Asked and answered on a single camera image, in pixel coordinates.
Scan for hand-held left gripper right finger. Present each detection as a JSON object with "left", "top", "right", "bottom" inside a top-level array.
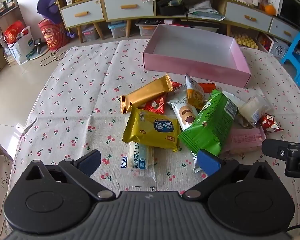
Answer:
[{"left": 181, "top": 150, "right": 277, "bottom": 201}]

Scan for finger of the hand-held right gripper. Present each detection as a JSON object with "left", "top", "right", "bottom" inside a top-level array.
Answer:
[{"left": 262, "top": 138, "right": 300, "bottom": 179}]

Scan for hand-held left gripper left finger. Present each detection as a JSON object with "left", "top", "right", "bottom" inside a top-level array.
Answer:
[{"left": 24, "top": 149, "right": 115, "bottom": 201}]

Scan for pink snack packet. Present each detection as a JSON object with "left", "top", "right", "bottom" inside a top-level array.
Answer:
[{"left": 222, "top": 126, "right": 267, "bottom": 154}]

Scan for green snack packet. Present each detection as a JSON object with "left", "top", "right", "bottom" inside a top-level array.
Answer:
[{"left": 178, "top": 89, "right": 238, "bottom": 157}]

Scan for clear white bread packet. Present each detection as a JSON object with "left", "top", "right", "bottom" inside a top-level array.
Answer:
[{"left": 125, "top": 141, "right": 157, "bottom": 183}]

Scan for white cookie packet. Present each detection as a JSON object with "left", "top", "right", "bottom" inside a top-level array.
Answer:
[{"left": 168, "top": 99, "right": 198, "bottom": 132}]

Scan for yellow biscuit packet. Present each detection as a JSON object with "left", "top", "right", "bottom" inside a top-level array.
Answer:
[{"left": 122, "top": 102, "right": 181, "bottom": 152}]

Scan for red snack packet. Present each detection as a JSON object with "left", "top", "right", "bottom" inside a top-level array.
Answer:
[{"left": 139, "top": 80, "right": 182, "bottom": 115}]

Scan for long golden snack packet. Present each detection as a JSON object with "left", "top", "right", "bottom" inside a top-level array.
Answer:
[{"left": 120, "top": 73, "right": 175, "bottom": 115}]

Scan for pink cardboard box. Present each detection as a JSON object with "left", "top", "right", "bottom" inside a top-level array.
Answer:
[{"left": 143, "top": 24, "right": 252, "bottom": 88}]

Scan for small red candy packet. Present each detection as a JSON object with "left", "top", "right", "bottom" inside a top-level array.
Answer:
[{"left": 259, "top": 114, "right": 284, "bottom": 133}]

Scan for clear packet with white cake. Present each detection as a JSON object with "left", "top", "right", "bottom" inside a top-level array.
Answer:
[{"left": 237, "top": 94, "right": 272, "bottom": 128}]

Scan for orange lotus root snack packet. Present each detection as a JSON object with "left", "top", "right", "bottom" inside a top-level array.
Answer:
[{"left": 185, "top": 73, "right": 206, "bottom": 110}]

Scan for cherry print tablecloth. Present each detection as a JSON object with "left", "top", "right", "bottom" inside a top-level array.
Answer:
[{"left": 5, "top": 39, "right": 300, "bottom": 240}]

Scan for silver white biscuit packet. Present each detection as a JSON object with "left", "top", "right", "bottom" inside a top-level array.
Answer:
[{"left": 174, "top": 84, "right": 188, "bottom": 103}]

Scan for blue plastic stool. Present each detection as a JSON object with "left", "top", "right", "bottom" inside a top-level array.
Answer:
[{"left": 281, "top": 29, "right": 300, "bottom": 88}]

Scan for white printed box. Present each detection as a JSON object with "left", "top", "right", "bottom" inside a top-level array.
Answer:
[{"left": 257, "top": 34, "right": 289, "bottom": 57}]

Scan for white cabinet drawer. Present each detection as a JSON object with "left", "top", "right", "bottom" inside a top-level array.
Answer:
[
  {"left": 225, "top": 1, "right": 274, "bottom": 33},
  {"left": 61, "top": 0, "right": 104, "bottom": 28},
  {"left": 269, "top": 17, "right": 300, "bottom": 42},
  {"left": 104, "top": 0, "right": 154, "bottom": 21}
]

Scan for yellow egg tray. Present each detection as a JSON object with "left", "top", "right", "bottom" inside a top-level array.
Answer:
[{"left": 234, "top": 34, "right": 258, "bottom": 50}]

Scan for black microwave oven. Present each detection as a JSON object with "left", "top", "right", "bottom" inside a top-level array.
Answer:
[{"left": 277, "top": 0, "right": 300, "bottom": 28}]

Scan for clear plastic storage box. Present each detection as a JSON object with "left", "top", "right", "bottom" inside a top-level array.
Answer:
[{"left": 82, "top": 25, "right": 100, "bottom": 42}]

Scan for white shopping bag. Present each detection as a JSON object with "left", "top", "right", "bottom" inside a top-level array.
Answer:
[{"left": 5, "top": 26, "right": 35, "bottom": 65}]

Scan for red printed gift bag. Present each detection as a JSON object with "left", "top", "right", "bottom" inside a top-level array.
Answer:
[{"left": 38, "top": 19, "right": 69, "bottom": 51}]

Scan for blue lid storage box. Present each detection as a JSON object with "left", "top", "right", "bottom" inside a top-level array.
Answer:
[{"left": 107, "top": 21, "right": 130, "bottom": 39}]

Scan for dark lid storage box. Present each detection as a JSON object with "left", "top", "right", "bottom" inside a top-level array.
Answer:
[{"left": 136, "top": 20, "right": 157, "bottom": 37}]

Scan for folded grey clothes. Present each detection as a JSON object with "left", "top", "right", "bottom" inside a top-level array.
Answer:
[{"left": 189, "top": 0, "right": 225, "bottom": 22}]

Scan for purple hat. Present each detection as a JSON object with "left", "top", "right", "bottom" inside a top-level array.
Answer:
[{"left": 37, "top": 0, "right": 65, "bottom": 24}]

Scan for black box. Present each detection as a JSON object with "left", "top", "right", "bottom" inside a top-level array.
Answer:
[{"left": 156, "top": 0, "right": 188, "bottom": 15}]

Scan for wooden shelf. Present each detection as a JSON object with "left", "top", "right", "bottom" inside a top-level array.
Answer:
[{"left": 0, "top": 0, "right": 18, "bottom": 73}]

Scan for black floor cable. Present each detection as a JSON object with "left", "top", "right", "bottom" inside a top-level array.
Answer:
[{"left": 40, "top": 47, "right": 65, "bottom": 67}]

